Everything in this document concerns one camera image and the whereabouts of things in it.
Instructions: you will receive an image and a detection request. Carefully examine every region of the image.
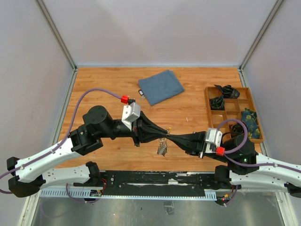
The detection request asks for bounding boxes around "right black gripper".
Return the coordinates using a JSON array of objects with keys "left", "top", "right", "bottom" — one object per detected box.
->
[{"left": 167, "top": 130, "right": 230, "bottom": 162}]

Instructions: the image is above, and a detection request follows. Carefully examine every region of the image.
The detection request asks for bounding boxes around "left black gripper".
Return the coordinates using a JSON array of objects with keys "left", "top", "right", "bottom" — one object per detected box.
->
[{"left": 99, "top": 111, "right": 168, "bottom": 147}]

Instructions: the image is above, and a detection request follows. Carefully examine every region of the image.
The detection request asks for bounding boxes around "metal key organizer ring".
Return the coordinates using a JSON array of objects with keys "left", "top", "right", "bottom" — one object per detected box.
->
[{"left": 157, "top": 137, "right": 169, "bottom": 156}]

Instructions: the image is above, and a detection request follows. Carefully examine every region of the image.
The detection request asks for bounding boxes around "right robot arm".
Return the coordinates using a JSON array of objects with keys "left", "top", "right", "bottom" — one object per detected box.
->
[{"left": 167, "top": 128, "right": 301, "bottom": 198}]

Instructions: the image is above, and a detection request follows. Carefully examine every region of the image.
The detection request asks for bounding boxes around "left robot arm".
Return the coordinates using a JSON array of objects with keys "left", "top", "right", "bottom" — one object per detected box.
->
[{"left": 7, "top": 103, "right": 168, "bottom": 198}]

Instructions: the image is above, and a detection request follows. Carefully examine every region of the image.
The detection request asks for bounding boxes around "dark rolled tie middle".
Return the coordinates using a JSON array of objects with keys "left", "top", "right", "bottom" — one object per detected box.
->
[{"left": 209, "top": 96, "right": 225, "bottom": 111}]

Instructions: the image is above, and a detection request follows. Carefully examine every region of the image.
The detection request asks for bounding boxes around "dark rolled tie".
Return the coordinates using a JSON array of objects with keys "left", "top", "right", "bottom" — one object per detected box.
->
[
  {"left": 215, "top": 85, "right": 240, "bottom": 99},
  {"left": 230, "top": 123, "right": 244, "bottom": 134},
  {"left": 209, "top": 96, "right": 225, "bottom": 111}
]

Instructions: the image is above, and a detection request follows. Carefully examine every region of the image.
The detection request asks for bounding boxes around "folded blue cloth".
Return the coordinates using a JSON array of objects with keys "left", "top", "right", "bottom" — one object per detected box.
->
[{"left": 138, "top": 70, "right": 185, "bottom": 106}]

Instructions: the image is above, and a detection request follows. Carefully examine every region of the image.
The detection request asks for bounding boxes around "dark rolled tie bottom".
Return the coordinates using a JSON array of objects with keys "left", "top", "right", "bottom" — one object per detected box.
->
[{"left": 230, "top": 123, "right": 244, "bottom": 134}]

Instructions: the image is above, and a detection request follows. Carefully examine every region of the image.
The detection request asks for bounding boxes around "wooden compartment tray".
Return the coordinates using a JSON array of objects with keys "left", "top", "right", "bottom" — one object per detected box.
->
[{"left": 205, "top": 86, "right": 256, "bottom": 128}]

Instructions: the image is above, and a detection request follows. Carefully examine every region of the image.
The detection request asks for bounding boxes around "dark rolled tie top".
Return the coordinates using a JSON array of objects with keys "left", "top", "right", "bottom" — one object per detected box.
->
[{"left": 215, "top": 85, "right": 240, "bottom": 99}]

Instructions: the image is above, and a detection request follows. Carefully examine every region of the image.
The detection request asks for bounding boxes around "blue floral rolled tie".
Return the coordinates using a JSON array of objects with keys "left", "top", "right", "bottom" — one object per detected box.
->
[{"left": 241, "top": 108, "right": 261, "bottom": 139}]

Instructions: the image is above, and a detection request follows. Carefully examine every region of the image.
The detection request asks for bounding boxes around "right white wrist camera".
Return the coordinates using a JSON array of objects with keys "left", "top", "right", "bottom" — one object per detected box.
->
[{"left": 205, "top": 128, "right": 222, "bottom": 153}]

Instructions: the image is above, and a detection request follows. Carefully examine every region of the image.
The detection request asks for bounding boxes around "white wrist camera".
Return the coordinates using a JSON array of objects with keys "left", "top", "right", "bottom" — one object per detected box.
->
[
  {"left": 121, "top": 102, "right": 141, "bottom": 130},
  {"left": 205, "top": 128, "right": 222, "bottom": 153}
]

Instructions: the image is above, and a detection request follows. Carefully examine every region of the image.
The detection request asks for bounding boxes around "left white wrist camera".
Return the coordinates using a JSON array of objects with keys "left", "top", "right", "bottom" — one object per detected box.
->
[{"left": 121, "top": 102, "right": 141, "bottom": 130}]

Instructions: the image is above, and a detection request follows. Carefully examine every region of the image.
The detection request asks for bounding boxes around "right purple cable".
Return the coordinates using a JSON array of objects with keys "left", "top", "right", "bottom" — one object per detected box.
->
[{"left": 216, "top": 119, "right": 301, "bottom": 208}]

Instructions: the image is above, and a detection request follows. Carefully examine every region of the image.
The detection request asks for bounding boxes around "purple cable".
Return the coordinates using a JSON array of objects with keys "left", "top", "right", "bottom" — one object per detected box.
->
[
  {"left": 216, "top": 119, "right": 301, "bottom": 208},
  {"left": 0, "top": 88, "right": 130, "bottom": 203}
]

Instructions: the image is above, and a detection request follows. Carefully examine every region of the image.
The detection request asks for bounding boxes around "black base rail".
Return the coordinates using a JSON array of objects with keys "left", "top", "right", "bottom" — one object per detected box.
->
[{"left": 72, "top": 169, "right": 242, "bottom": 198}]

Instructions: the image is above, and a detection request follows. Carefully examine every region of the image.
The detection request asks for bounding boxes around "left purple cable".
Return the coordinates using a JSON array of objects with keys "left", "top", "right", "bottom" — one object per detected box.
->
[{"left": 0, "top": 88, "right": 130, "bottom": 203}]

